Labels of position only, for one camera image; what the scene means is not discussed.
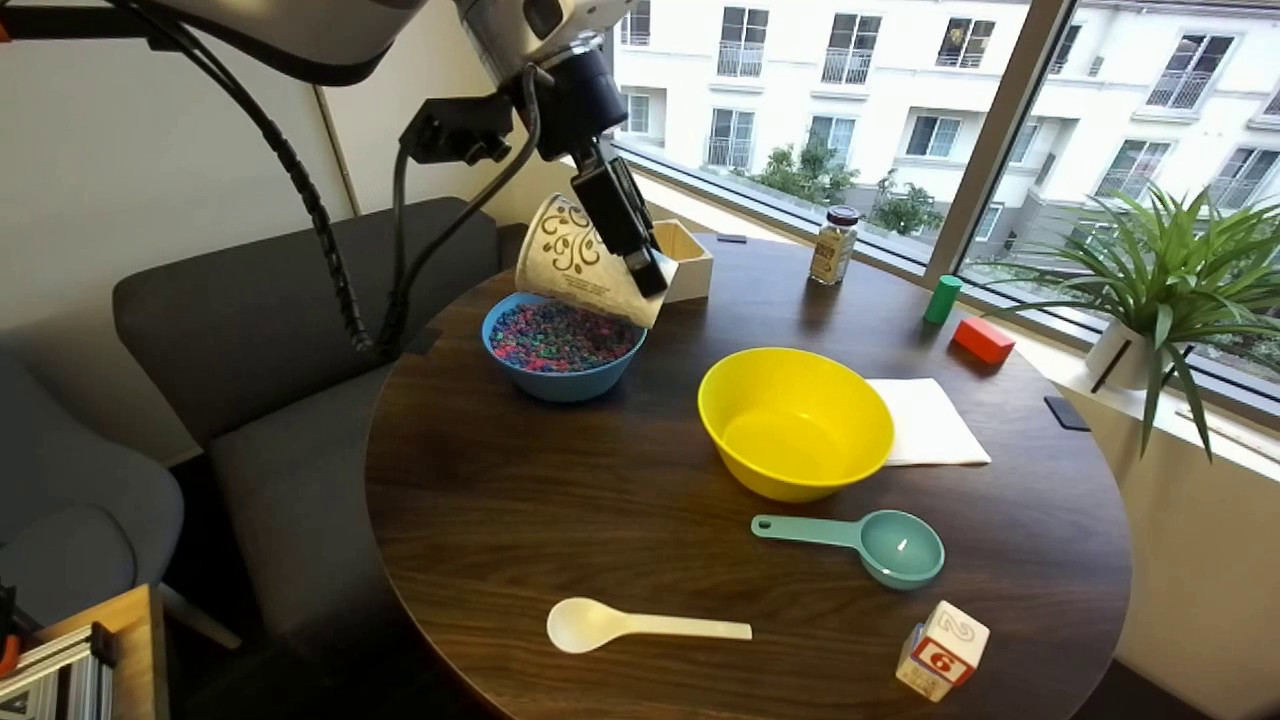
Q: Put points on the teal measuring scoop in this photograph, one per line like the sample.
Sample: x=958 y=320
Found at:
x=903 y=550

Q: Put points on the small white carton box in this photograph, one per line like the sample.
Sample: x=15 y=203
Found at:
x=943 y=649

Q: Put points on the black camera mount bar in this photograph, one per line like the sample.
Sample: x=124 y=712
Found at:
x=67 y=23

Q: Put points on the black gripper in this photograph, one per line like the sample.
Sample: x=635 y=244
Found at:
x=587 y=107

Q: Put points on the green block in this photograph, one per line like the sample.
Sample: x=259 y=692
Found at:
x=943 y=301

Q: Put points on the green potted plant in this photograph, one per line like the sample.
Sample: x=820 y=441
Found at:
x=1173 y=266

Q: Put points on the white wooden box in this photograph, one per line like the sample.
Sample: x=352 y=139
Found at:
x=686 y=266

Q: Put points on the dark grey armchair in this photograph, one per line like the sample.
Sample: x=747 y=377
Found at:
x=265 y=306

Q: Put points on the white paper napkin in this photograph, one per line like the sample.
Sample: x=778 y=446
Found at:
x=943 y=427

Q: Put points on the glass jar with black lid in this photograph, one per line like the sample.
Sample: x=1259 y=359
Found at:
x=829 y=255

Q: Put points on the window frame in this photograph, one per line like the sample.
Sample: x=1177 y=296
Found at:
x=996 y=132

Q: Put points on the yellow plastic bowl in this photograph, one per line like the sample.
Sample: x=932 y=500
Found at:
x=803 y=454

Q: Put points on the aluminium and wood robot stand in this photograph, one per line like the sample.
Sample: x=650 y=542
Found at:
x=121 y=642

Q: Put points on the red block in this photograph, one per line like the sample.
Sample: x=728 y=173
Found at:
x=981 y=346

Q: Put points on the white plastic spoon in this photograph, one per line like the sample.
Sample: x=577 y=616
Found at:
x=587 y=627

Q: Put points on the blue plastic bowl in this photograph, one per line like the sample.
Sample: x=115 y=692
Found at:
x=561 y=385

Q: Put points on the white patterned paper coffee cup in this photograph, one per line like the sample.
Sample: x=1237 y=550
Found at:
x=567 y=262

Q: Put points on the colourful cereal in blue bowl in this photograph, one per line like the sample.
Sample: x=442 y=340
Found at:
x=555 y=340

